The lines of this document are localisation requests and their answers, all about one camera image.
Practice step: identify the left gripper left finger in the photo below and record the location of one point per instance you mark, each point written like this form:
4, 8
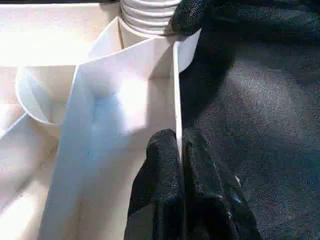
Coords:
157, 190

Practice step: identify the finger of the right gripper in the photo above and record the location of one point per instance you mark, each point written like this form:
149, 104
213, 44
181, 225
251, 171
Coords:
190, 17

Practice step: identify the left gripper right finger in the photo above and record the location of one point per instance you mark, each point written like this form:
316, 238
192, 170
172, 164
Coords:
212, 195

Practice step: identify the white plastic table leg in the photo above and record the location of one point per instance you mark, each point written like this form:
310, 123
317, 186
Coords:
147, 17

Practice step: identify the white plastic table top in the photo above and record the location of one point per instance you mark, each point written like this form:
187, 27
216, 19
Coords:
100, 100

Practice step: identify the black plastic sheet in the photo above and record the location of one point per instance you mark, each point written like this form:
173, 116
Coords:
262, 125

